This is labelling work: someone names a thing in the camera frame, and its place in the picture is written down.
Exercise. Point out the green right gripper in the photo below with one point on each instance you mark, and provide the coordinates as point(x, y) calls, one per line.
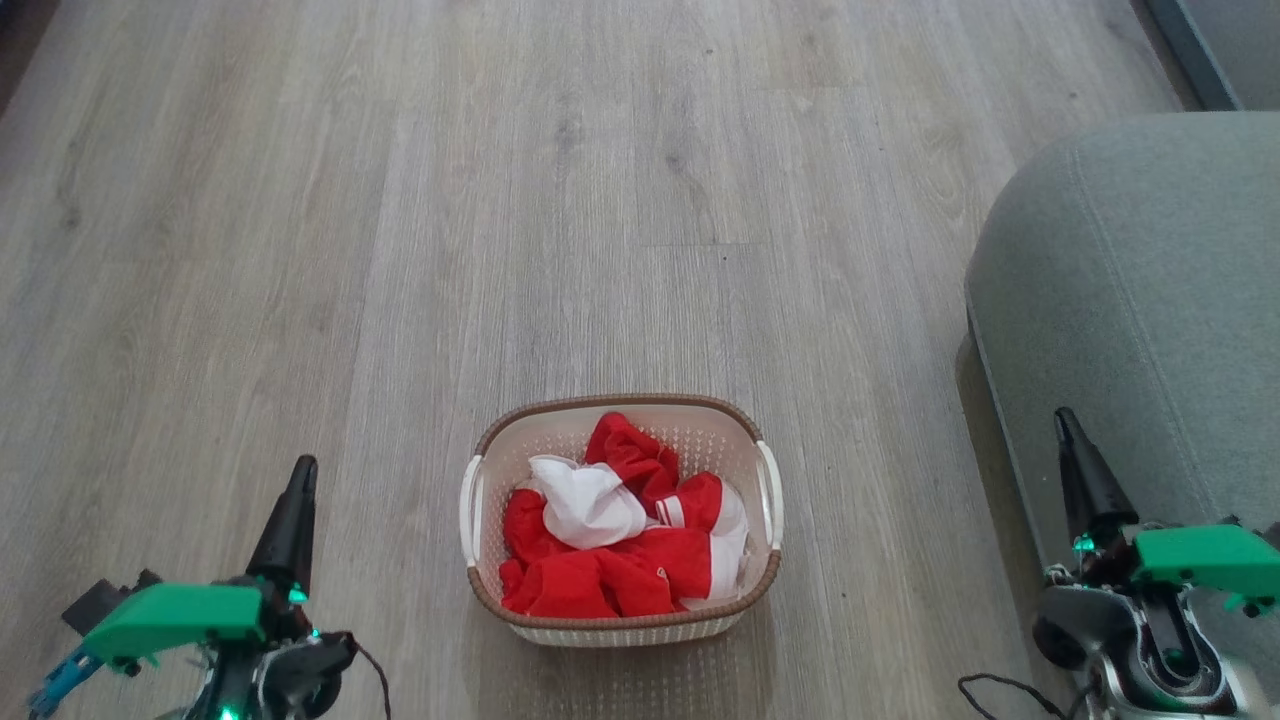
point(1205, 560)

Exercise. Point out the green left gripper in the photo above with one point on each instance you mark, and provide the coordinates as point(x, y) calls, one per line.
point(180, 615)

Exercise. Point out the red lettered shirt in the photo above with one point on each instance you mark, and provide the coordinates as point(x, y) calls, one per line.
point(580, 590)

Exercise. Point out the red and white garment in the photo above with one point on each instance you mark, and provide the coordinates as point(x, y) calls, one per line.
point(585, 505)

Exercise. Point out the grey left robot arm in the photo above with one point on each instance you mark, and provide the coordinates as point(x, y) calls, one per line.
point(290, 680)

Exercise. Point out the blue plastic robot clip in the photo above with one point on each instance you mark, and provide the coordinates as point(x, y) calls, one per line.
point(60, 688)

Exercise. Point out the cream perforated laundry basket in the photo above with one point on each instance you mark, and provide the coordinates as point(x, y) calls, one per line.
point(620, 628)

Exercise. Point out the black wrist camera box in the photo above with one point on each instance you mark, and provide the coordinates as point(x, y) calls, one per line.
point(100, 600)

